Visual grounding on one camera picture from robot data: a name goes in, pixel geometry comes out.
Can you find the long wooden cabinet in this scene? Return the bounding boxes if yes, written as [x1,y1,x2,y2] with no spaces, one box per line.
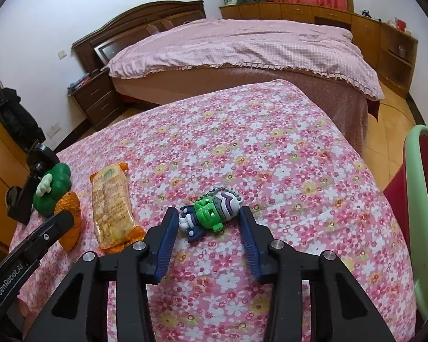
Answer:
[219,2,419,99]

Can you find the bed with pink cover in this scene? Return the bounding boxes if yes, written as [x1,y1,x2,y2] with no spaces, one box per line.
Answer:
[105,18,385,101]

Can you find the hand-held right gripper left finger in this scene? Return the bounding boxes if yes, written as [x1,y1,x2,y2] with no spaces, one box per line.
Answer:
[25,207,181,342]

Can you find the orange plush toy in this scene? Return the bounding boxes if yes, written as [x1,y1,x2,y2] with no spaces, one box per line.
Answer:
[54,191,82,251]

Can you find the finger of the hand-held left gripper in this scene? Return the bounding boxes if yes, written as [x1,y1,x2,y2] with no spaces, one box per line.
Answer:
[23,209,75,262]

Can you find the clear snack packet orange ends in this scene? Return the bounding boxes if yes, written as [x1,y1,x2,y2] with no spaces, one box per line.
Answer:
[89,162,147,255]

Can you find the dark wooden nightstand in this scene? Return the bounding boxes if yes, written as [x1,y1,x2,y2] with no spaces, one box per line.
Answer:
[68,68,124,131]

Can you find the green plush toy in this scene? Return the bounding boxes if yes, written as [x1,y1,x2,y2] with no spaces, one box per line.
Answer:
[32,163,72,217]

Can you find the light wooden wardrobe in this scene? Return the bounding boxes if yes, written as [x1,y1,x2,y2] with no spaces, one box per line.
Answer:
[0,85,34,275]

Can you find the black hanging jacket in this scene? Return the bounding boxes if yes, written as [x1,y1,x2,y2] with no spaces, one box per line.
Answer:
[0,87,46,147]

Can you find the books on nightstand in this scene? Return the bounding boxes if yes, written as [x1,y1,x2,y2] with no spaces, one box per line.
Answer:
[68,75,92,95]

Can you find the green figure keychain toy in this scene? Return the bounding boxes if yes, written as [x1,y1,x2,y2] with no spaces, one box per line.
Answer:
[178,190,244,243]

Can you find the pink floral tablecloth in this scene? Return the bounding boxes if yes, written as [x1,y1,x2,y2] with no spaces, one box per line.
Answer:
[9,79,418,342]

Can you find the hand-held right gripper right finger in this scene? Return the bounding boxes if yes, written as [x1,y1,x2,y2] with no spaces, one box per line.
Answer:
[238,206,396,342]

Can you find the dark wooden headboard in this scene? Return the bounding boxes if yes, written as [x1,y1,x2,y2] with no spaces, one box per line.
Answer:
[71,0,207,74]

